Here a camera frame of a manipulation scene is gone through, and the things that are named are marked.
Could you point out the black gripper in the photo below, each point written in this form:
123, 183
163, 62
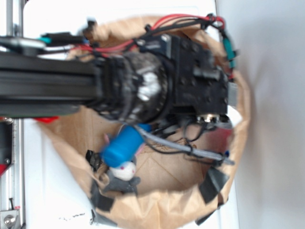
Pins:
197, 87

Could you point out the blue plastic bottle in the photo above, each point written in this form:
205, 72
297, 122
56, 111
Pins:
122, 148

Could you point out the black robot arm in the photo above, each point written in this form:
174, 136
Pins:
131, 87

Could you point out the brown paper bag bin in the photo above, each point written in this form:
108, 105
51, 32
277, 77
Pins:
188, 162

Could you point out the grey plush donkey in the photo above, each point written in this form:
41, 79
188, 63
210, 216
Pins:
123, 179

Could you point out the black metal bracket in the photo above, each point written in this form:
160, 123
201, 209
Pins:
5, 146

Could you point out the aluminium frame rail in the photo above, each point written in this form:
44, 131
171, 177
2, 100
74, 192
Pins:
12, 188

